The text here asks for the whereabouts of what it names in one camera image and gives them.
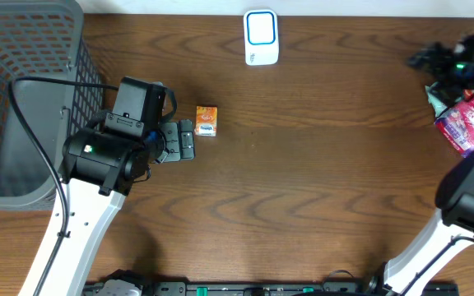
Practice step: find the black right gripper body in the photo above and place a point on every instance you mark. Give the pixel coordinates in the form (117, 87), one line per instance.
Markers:
(453, 76)

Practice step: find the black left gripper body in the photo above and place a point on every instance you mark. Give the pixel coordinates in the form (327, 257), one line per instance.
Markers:
(170, 140)

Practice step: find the orange tissue pack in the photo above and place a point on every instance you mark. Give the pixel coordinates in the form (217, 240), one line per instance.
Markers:
(206, 121)

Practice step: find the teal snack packet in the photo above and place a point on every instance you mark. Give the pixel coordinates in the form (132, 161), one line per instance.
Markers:
(438, 106)

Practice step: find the red purple snack bag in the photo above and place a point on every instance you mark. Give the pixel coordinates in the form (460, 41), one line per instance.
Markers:
(457, 125)

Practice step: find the orange chocolate bar wrapper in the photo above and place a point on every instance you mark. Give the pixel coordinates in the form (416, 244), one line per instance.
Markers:
(468, 95)

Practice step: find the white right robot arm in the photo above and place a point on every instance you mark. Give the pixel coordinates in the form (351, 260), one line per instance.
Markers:
(451, 228)

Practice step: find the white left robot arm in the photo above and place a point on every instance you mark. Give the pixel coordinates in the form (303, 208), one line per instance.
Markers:
(97, 173)

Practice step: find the white barcode scanner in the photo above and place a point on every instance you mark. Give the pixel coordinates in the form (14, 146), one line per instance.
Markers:
(261, 37)

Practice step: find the grey plastic mesh basket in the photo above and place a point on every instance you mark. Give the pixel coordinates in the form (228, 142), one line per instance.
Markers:
(40, 41)

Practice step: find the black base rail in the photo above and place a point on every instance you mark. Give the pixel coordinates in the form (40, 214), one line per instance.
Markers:
(124, 283)

